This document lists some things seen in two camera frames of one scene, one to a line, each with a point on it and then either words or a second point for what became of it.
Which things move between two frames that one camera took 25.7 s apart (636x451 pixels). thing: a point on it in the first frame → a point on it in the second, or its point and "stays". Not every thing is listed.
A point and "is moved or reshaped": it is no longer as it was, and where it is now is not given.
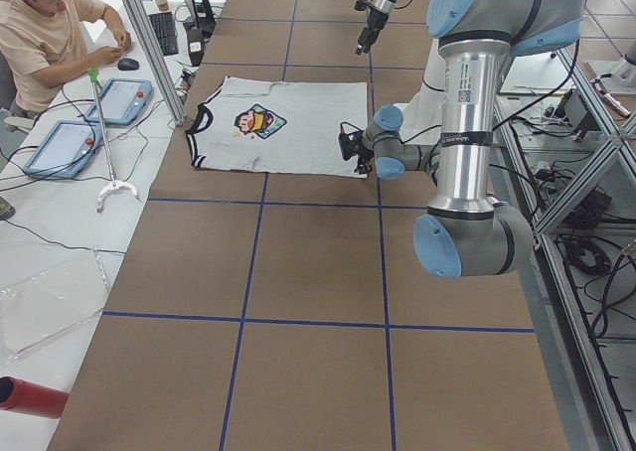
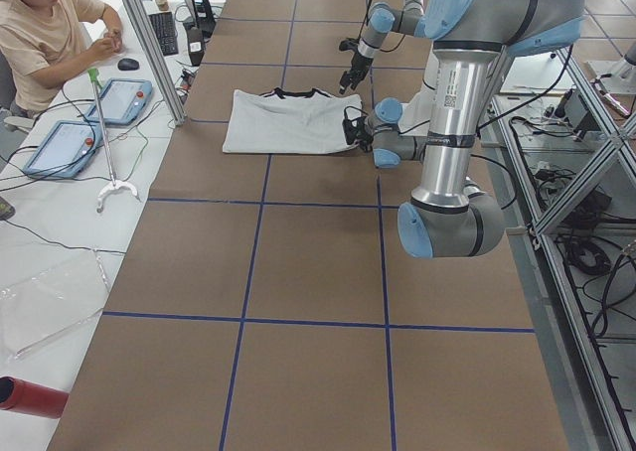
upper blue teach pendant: [121, 101] stays
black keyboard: [164, 28] stays
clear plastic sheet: [46, 293] stays
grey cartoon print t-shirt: [282, 127] is moved or reshaped
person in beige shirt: [51, 32] stays
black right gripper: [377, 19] → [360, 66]
